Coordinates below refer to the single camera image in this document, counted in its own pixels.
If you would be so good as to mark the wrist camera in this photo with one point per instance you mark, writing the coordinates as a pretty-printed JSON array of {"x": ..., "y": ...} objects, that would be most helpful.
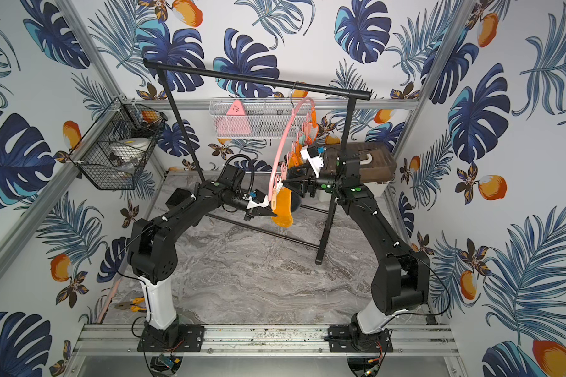
[
  {"x": 313, "y": 154},
  {"x": 257, "y": 199}
]

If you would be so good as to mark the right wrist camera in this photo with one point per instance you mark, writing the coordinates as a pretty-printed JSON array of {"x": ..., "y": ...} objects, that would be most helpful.
[{"x": 313, "y": 154}]

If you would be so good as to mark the black garment rack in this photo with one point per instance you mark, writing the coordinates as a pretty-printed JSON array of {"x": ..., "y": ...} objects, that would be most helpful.
[{"x": 190, "y": 142}]

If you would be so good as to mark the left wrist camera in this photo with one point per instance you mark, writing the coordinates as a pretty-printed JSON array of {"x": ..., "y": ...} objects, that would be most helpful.
[{"x": 257, "y": 199}]

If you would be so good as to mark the orange shoe insole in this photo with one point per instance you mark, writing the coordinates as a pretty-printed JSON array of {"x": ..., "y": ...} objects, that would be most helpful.
[{"x": 283, "y": 203}]

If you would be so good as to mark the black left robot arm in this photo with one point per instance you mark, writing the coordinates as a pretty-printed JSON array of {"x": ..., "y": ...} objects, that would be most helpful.
[{"x": 153, "y": 257}]

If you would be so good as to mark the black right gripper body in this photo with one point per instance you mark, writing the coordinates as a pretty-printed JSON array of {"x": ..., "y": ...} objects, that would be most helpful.
[{"x": 327, "y": 182}]

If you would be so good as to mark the yellow handled pliers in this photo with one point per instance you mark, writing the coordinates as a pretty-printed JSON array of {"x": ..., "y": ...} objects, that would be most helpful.
[{"x": 137, "y": 305}]

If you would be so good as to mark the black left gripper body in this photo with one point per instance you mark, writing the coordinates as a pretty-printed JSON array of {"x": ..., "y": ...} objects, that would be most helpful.
[{"x": 258, "y": 209}]

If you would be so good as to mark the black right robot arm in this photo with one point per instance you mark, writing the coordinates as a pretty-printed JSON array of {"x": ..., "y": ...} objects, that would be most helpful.
[{"x": 401, "y": 281}]

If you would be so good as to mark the pink triangle item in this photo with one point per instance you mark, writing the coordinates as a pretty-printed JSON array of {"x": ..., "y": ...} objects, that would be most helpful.
[{"x": 234, "y": 123}]

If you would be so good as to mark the brown lid storage box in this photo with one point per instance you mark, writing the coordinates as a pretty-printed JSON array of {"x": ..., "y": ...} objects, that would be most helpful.
[{"x": 368, "y": 162}]

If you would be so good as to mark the black wire basket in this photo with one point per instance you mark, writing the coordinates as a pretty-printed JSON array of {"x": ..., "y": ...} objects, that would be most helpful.
[{"x": 119, "y": 121}]

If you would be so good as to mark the dark grey shoe insole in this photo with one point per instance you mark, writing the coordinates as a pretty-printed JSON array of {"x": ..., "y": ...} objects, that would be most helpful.
[{"x": 296, "y": 201}]

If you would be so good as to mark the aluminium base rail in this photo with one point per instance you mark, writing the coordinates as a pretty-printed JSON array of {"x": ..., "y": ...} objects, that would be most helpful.
[{"x": 278, "y": 341}]

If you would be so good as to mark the white bowl in basket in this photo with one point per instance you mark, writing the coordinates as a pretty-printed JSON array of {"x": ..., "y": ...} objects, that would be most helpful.
[{"x": 129, "y": 150}]

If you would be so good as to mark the pink clip hanger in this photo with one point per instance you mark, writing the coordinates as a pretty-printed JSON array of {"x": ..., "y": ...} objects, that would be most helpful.
[{"x": 300, "y": 131}]

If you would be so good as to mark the clear wall shelf basket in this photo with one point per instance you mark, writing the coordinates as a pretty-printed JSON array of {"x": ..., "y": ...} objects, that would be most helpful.
[{"x": 267, "y": 117}]

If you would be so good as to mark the small black box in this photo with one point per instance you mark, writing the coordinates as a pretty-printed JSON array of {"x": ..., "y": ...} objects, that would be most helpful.
[{"x": 176, "y": 198}]

